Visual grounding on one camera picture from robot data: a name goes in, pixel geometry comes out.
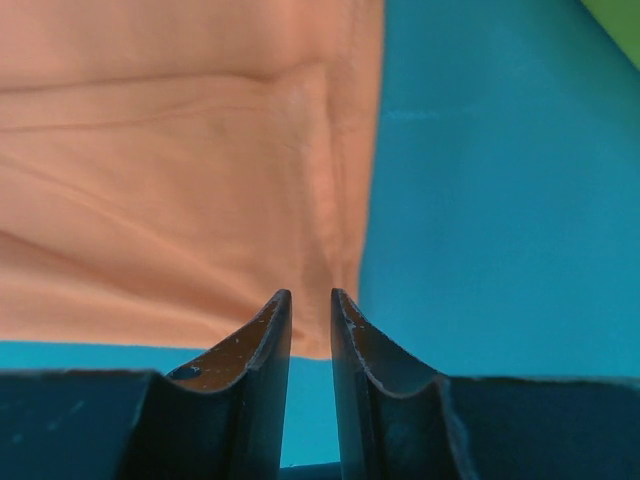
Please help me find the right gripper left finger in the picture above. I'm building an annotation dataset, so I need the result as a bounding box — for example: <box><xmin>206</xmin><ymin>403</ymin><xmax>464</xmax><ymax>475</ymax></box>
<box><xmin>119</xmin><ymin>290</ymin><xmax>292</xmax><ymax>479</ymax></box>

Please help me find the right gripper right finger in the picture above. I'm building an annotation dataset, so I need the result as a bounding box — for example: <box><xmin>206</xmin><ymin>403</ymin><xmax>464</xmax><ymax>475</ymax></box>
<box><xmin>331</xmin><ymin>289</ymin><xmax>475</xmax><ymax>479</ymax></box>

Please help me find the orange t shirt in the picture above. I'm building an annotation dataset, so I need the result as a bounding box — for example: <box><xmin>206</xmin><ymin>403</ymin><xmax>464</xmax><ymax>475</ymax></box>
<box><xmin>1</xmin><ymin>1</ymin><xmax>385</xmax><ymax>359</ymax></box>

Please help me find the yellow plastic bin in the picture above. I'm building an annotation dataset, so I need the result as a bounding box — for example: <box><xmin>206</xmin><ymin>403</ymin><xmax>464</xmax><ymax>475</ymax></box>
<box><xmin>582</xmin><ymin>0</ymin><xmax>640</xmax><ymax>70</ymax></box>

